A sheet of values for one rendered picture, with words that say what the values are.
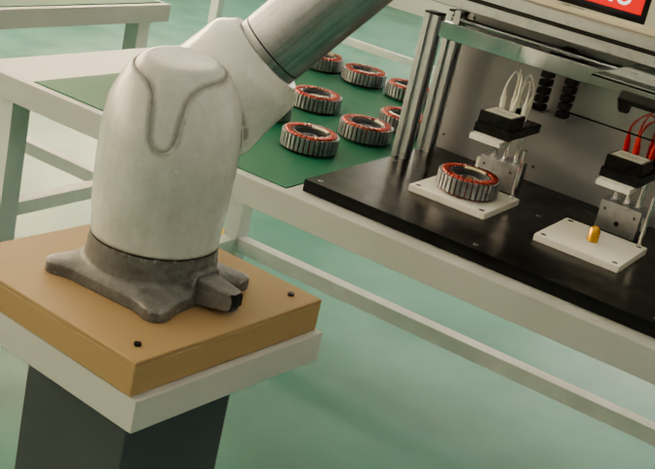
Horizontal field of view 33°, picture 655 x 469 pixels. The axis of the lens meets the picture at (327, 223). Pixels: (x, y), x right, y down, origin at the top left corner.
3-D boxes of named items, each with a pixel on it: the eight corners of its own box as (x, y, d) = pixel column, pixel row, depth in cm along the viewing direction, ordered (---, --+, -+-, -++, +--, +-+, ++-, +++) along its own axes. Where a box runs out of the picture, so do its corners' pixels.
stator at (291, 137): (314, 161, 207) (318, 142, 206) (267, 141, 212) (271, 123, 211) (347, 154, 216) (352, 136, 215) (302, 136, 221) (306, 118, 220)
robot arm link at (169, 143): (71, 245, 125) (96, 54, 118) (105, 194, 142) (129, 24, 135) (214, 272, 126) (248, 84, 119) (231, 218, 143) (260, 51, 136)
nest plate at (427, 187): (482, 219, 189) (484, 213, 189) (407, 190, 196) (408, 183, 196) (518, 205, 202) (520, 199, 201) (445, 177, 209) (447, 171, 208)
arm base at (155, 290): (183, 339, 122) (191, 293, 120) (38, 267, 132) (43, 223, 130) (278, 298, 137) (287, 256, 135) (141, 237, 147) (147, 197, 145)
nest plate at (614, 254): (617, 273, 178) (619, 266, 178) (532, 239, 185) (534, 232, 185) (645, 254, 191) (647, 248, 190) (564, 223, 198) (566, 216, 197)
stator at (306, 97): (286, 97, 248) (288, 80, 247) (334, 104, 251) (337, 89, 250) (292, 110, 238) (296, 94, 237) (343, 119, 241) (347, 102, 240)
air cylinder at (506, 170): (509, 194, 207) (517, 166, 205) (474, 180, 211) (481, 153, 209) (520, 190, 211) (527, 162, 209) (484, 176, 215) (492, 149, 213)
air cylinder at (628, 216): (633, 241, 196) (642, 212, 194) (593, 226, 200) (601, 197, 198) (641, 236, 200) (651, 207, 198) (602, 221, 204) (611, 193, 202)
